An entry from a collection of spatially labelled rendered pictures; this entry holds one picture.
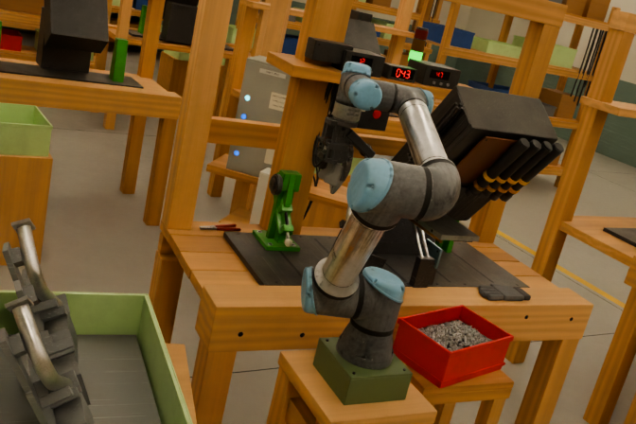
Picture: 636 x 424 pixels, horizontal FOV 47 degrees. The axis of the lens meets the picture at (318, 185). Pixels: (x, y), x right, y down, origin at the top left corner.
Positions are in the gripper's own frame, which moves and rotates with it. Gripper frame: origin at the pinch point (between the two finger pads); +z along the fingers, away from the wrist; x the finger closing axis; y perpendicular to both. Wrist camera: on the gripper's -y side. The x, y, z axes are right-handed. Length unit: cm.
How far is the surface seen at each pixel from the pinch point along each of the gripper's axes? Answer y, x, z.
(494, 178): -62, -8, -5
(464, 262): -88, -39, 39
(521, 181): -74, -9, -5
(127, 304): 52, -1, 36
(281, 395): 11, 17, 55
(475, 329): -59, 7, 42
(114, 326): 55, -1, 43
